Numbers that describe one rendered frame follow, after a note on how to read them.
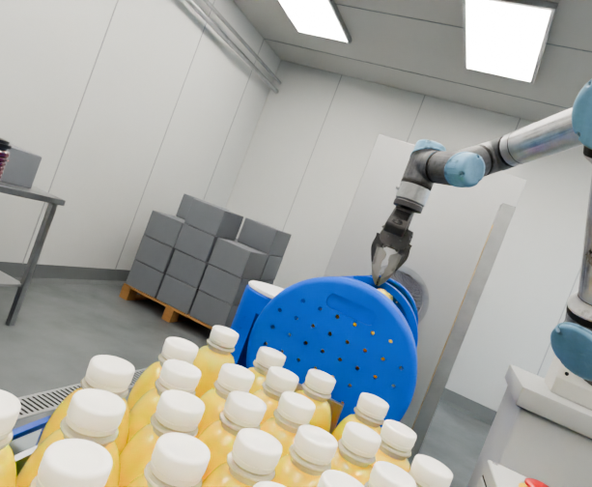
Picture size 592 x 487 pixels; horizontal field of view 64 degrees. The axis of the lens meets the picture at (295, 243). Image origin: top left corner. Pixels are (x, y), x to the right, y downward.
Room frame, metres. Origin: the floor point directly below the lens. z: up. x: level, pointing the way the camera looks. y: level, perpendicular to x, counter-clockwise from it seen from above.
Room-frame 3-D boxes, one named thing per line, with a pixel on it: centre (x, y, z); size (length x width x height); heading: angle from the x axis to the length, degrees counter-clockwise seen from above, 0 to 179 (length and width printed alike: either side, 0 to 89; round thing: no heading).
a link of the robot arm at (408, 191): (1.16, -0.22, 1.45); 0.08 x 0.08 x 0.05
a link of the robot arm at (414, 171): (1.16, -0.22, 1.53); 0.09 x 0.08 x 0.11; 30
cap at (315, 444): (0.43, -0.08, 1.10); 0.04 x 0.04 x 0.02
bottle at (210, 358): (0.67, 0.05, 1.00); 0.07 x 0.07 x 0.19
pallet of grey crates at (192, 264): (4.90, 0.76, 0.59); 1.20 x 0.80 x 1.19; 69
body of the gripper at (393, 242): (1.17, -0.22, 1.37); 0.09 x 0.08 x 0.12; 165
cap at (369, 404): (0.61, -0.17, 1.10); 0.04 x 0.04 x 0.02
